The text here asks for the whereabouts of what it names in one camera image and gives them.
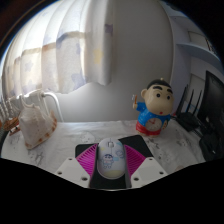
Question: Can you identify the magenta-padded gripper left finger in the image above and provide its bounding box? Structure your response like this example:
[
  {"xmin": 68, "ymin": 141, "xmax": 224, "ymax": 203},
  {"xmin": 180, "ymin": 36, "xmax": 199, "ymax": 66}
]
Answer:
[{"xmin": 54, "ymin": 143, "xmax": 101, "ymax": 188}]

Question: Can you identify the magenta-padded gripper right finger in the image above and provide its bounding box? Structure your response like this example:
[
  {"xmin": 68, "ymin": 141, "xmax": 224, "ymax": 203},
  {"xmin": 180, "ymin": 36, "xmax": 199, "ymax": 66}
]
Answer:
[{"xmin": 121, "ymin": 143, "xmax": 169, "ymax": 189}]

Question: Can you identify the white cartoon-print computer mouse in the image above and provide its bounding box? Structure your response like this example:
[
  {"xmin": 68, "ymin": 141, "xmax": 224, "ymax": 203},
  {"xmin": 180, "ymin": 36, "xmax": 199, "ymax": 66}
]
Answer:
[{"xmin": 96, "ymin": 137, "xmax": 127, "ymax": 180}]

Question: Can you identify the black mouse pad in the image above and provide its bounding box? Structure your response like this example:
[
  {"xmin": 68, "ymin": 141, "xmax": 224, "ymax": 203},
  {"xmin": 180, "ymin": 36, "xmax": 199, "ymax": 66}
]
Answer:
[{"xmin": 74, "ymin": 134, "xmax": 155, "ymax": 190}]

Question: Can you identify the white printed tablecloth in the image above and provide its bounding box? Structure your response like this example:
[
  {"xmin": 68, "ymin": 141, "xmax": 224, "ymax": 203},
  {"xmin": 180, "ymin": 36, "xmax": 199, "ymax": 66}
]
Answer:
[{"xmin": 0, "ymin": 119, "xmax": 208, "ymax": 175}]

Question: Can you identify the large white conch shell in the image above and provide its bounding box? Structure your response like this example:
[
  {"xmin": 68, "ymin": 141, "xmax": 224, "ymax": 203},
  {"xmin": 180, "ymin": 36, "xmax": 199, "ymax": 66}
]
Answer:
[{"xmin": 18, "ymin": 102, "xmax": 58, "ymax": 150}]

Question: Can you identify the cartoon boy figure clock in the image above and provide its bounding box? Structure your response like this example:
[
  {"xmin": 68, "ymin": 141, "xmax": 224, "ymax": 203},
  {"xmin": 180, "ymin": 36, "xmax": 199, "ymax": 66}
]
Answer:
[{"xmin": 132, "ymin": 78, "xmax": 175, "ymax": 137}]

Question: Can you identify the black small box device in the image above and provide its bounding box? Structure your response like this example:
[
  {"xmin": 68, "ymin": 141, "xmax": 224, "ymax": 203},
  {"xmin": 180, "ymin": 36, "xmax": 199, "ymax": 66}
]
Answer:
[{"xmin": 199, "ymin": 131, "xmax": 224, "ymax": 162}]

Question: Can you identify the black monitor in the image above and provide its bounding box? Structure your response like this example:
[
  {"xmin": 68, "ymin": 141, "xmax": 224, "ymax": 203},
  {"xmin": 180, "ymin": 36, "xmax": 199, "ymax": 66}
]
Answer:
[{"xmin": 199, "ymin": 69, "xmax": 224, "ymax": 135}]

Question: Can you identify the white sheer printed curtain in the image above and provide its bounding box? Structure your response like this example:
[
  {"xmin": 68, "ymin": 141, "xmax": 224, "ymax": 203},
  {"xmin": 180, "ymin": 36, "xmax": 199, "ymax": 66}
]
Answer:
[{"xmin": 1, "ymin": 0, "xmax": 115, "ymax": 102}]

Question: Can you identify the white wall shelf unit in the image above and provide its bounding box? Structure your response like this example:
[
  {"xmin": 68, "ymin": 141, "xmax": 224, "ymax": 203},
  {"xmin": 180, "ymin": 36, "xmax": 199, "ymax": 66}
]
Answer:
[{"xmin": 171, "ymin": 13, "xmax": 224, "ymax": 69}]

